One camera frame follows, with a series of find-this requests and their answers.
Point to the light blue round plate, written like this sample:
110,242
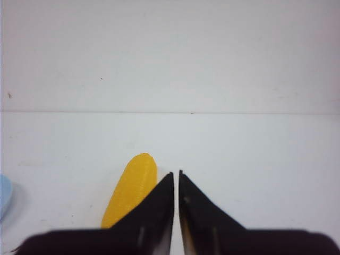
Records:
6,194

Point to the yellow corn cob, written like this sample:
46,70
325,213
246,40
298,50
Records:
137,180

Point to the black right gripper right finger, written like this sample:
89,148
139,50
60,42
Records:
206,229

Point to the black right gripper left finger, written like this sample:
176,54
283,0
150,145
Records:
146,229

